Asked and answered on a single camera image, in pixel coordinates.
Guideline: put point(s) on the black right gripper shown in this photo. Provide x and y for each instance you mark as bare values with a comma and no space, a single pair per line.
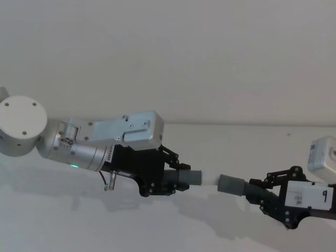
302,194

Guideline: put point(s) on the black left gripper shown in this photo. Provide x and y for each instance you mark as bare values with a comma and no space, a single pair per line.
136,162

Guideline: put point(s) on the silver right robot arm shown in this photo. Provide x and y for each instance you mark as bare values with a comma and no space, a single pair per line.
321,157

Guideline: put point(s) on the white table cloth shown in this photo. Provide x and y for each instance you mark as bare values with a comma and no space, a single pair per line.
168,220

